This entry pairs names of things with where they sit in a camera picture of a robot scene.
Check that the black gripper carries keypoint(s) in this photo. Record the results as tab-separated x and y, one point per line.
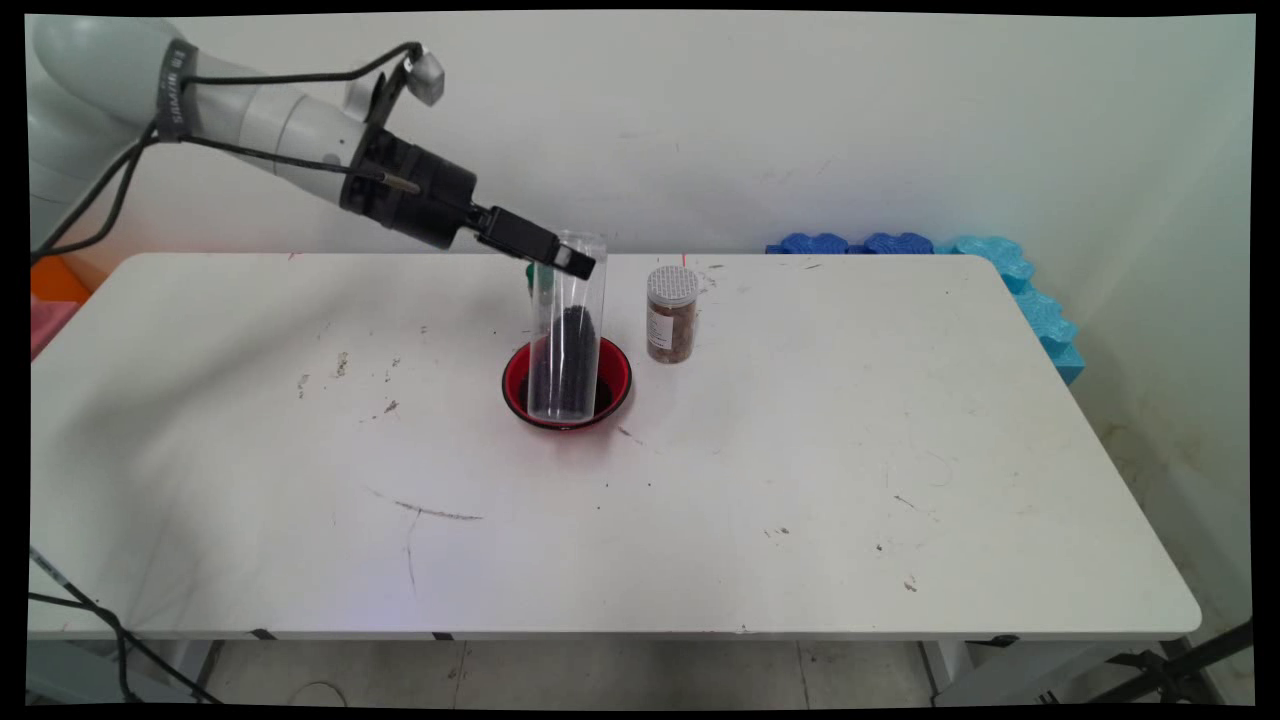
420	190

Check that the clear jar with black powder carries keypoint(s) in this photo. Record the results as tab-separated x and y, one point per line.
570	360

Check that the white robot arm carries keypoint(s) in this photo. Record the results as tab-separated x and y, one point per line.
90	60

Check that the small green-capped spice bottle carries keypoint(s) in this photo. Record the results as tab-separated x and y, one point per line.
530	272

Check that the white-lidded brown spice jar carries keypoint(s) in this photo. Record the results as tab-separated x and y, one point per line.
672	320

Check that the red bowl with black powder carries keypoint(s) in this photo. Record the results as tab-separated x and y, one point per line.
618	385

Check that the pink object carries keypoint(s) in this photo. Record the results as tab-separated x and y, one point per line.
48	325

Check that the light blue foam mat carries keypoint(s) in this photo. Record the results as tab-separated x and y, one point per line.
1040	315

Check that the grey table leg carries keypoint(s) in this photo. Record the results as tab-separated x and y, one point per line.
185	660

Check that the black stand bar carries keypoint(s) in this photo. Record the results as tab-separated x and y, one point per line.
1190	650

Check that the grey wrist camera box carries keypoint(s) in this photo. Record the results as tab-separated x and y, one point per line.
427	78

